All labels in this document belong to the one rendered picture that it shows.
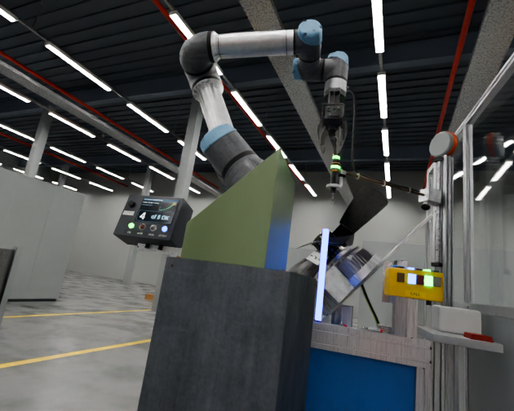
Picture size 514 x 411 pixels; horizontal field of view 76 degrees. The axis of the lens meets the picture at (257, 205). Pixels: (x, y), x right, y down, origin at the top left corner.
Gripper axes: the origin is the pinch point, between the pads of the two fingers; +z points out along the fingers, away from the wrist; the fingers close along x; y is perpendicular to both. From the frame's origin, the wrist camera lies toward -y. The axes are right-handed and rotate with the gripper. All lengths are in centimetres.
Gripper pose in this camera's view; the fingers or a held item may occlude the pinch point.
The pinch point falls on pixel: (330, 151)
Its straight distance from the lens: 115.4
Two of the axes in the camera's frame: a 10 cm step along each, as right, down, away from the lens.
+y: -2.4, -2.4, -9.4
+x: 9.6, 0.7, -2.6
